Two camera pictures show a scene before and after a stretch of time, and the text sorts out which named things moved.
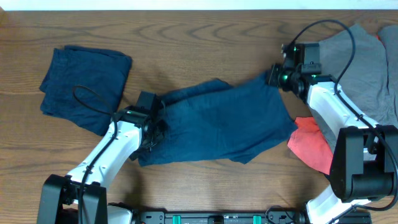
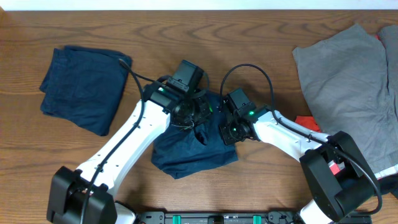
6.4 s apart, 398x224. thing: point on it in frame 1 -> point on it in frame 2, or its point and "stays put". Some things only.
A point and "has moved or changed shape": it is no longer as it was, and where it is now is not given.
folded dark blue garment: x=84 y=86 stays put
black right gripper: x=273 y=74 -> x=228 y=139
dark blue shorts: x=213 y=121 has moved or changed shape
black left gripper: x=154 y=130 -> x=193 y=117
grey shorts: x=365 y=81 stays put
